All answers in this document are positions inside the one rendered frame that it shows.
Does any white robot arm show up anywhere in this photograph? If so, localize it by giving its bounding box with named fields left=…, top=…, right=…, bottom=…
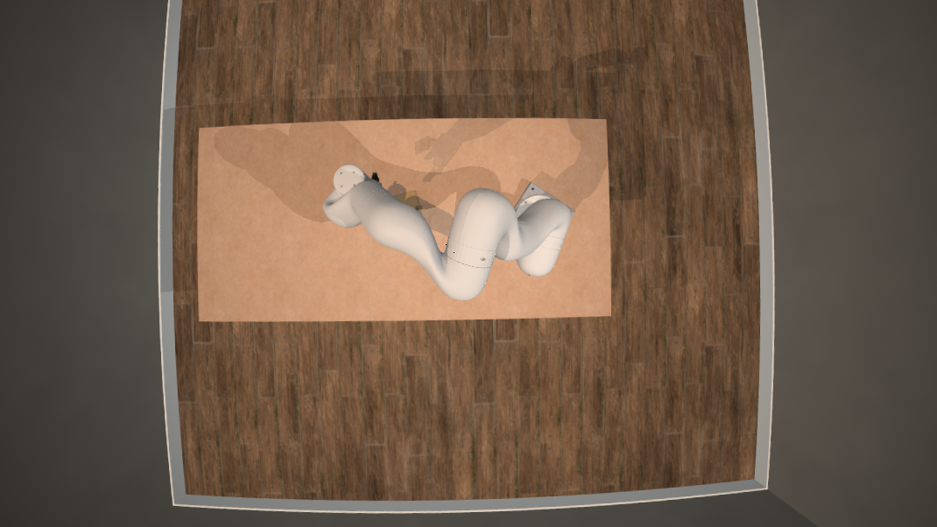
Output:
left=323, top=165, right=571, bottom=300

